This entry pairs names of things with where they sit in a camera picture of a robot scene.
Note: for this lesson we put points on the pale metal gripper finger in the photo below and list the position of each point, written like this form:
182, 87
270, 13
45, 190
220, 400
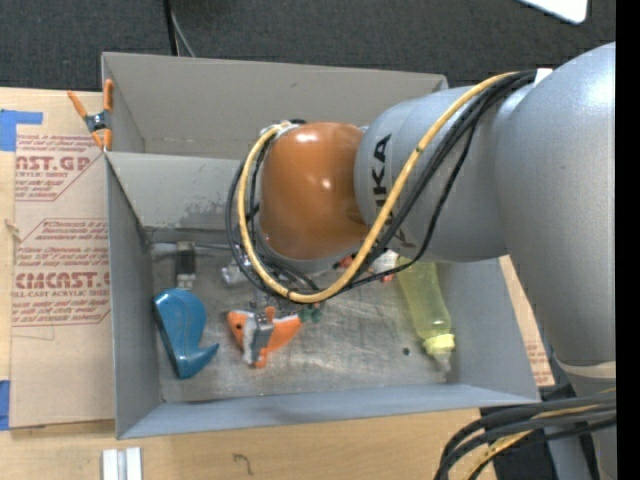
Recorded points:
262, 335

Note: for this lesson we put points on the orange and white toy fish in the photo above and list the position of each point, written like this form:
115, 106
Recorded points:
282, 329

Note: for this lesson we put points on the clear glass thing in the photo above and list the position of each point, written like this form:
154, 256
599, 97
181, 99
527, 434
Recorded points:
231, 274

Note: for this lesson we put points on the grey metal bin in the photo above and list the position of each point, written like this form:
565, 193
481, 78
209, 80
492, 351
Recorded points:
320, 368

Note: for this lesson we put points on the blue curved plastic scoop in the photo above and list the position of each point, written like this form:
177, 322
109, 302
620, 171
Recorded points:
181, 324

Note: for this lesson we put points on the black and silver small tool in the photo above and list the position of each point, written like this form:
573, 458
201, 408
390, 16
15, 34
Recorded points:
185, 264

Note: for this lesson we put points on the clear yellow plastic bottle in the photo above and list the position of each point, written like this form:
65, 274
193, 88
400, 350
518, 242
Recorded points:
425, 303

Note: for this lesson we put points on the brown cardboard board, red print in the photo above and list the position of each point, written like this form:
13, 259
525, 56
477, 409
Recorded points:
60, 368

